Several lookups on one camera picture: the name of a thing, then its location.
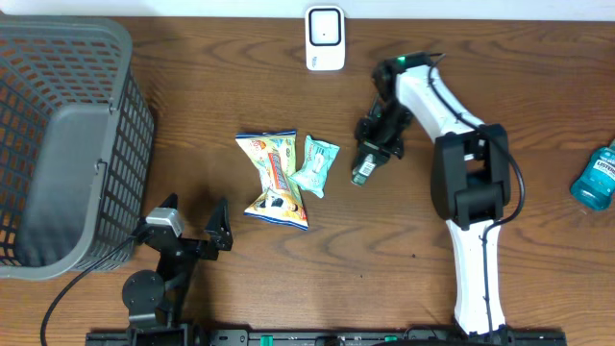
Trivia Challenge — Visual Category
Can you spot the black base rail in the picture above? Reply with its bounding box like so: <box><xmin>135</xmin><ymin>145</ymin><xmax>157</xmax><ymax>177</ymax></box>
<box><xmin>85</xmin><ymin>327</ymin><xmax>568</xmax><ymax>346</ymax></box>

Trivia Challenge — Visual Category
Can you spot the grey plastic shopping basket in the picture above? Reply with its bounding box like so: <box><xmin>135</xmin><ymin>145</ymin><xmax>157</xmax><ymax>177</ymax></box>
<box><xmin>1</xmin><ymin>15</ymin><xmax>155</xmax><ymax>281</ymax></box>

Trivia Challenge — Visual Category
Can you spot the blue mouthwash bottle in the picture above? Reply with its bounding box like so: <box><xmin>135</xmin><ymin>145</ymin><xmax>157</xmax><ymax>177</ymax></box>
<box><xmin>571</xmin><ymin>141</ymin><xmax>614</xmax><ymax>210</ymax></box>

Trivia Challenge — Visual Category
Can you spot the white barcode scanner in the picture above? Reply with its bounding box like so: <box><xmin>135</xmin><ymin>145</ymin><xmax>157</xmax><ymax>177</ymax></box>
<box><xmin>305</xmin><ymin>5</ymin><xmax>346</xmax><ymax>71</ymax></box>

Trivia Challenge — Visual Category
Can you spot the yellow snack bag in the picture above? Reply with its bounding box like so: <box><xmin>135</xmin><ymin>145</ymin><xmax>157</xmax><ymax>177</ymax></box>
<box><xmin>235</xmin><ymin>130</ymin><xmax>308</xmax><ymax>231</ymax></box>

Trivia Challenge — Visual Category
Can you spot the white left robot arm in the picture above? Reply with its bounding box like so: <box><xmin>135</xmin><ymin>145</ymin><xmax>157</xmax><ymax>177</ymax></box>
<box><xmin>122</xmin><ymin>193</ymin><xmax>234</xmax><ymax>345</ymax></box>

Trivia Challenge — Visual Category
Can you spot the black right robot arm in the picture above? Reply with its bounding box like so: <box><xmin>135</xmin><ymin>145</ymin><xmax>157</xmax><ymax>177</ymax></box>
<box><xmin>352</xmin><ymin>52</ymin><xmax>511</xmax><ymax>336</ymax></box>

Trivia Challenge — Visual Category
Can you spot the green round-logo box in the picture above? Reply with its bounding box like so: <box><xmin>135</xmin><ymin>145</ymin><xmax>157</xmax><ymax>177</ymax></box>
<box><xmin>351</xmin><ymin>153</ymin><xmax>377</xmax><ymax>186</ymax></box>

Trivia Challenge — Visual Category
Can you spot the teal wet wipes pack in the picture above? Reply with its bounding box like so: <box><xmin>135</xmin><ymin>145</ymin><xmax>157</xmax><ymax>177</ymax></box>
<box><xmin>290</xmin><ymin>136</ymin><xmax>340</xmax><ymax>198</ymax></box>

